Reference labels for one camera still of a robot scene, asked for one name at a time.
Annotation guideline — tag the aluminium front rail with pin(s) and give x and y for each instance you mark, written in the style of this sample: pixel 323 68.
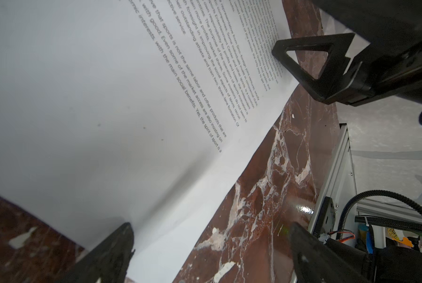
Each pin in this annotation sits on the aluminium front rail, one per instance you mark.
pixel 340 185

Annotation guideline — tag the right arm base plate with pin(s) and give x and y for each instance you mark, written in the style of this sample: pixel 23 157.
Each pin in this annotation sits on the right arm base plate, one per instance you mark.
pixel 325 221

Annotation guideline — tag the hidden printed sheet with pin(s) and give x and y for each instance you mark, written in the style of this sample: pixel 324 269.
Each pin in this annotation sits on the hidden printed sheet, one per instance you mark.
pixel 144 112

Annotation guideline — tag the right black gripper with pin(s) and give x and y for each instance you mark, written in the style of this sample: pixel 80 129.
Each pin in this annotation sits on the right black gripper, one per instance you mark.
pixel 391 53

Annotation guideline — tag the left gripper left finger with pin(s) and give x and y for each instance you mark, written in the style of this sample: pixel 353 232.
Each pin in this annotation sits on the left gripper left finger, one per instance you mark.
pixel 106 263

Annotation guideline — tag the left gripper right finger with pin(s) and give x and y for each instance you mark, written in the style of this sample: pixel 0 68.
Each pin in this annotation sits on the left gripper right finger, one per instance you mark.
pixel 314 262

